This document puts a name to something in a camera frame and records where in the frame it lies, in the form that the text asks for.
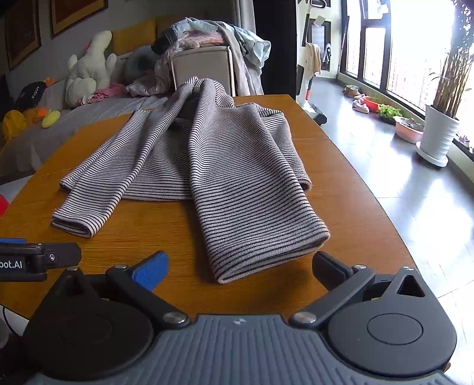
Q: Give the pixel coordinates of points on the yellow-green plush toy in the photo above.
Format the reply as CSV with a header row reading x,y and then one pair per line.
x,y
50,119

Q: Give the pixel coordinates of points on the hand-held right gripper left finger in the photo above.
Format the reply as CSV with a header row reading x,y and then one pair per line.
x,y
152,269

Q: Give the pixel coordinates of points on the beige upholstered chair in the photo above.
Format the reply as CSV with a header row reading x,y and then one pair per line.
x,y
202,68

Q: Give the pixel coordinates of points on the framed wall picture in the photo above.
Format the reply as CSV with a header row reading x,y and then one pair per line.
x,y
22,33
77,13

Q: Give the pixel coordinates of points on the white upright floor cleaner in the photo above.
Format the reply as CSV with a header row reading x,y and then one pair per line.
x,y
304,89

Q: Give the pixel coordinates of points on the sofa with grey cover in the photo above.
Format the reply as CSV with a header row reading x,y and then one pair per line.
x,y
92,111

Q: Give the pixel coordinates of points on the pile of mixed clothes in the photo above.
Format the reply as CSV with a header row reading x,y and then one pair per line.
x,y
237,40

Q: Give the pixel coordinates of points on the pink slippers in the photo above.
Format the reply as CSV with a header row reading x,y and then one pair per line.
x,y
360,107

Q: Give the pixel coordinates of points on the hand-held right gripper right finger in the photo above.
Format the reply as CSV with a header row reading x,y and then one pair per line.
x,y
329,268

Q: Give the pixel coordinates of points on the red basin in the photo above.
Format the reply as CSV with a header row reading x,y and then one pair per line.
x,y
371,104

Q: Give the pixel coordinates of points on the tall plant in white pot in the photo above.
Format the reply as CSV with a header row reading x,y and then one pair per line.
x,y
439,129

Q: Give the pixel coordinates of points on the pink clothes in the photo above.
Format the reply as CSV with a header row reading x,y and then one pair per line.
x,y
109,90

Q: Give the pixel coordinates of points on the floral patterned cloth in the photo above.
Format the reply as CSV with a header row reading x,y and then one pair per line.
x,y
152,83

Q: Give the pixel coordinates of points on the yellow cushion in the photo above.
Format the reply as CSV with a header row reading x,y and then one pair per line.
x,y
133,37

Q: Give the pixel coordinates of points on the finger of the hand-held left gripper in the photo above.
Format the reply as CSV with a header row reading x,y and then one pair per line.
x,y
61,253
13,241

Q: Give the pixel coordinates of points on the hanging beige cloth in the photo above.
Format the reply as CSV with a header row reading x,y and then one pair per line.
x,y
313,57

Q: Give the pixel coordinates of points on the dark curtain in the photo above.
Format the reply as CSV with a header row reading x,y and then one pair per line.
x,y
274,22

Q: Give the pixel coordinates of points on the striped knit garment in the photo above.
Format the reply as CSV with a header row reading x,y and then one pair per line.
x,y
240,185

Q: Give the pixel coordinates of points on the pink basin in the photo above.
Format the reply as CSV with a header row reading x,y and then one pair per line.
x,y
409,131

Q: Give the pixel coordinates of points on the red container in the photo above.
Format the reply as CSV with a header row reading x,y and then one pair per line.
x,y
3,206

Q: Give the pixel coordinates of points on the small orange yellow plush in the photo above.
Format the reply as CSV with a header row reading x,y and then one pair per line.
x,y
49,80

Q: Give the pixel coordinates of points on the black framed window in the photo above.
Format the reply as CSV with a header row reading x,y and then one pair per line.
x,y
387,55

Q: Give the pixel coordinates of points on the black cap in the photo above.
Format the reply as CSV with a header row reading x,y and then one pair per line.
x,y
31,92

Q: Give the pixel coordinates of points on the tray of green plants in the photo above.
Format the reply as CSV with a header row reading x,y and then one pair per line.
x,y
390,112

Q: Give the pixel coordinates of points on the yellow backpack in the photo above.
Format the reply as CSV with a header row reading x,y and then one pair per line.
x,y
13,126

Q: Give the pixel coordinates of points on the white plush duck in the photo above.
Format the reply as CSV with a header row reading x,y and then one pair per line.
x,y
89,70

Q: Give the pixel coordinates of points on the grey neck pillow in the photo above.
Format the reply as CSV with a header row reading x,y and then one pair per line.
x,y
140,59

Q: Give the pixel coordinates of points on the yellow orange duck plush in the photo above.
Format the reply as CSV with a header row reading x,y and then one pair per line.
x,y
39,112

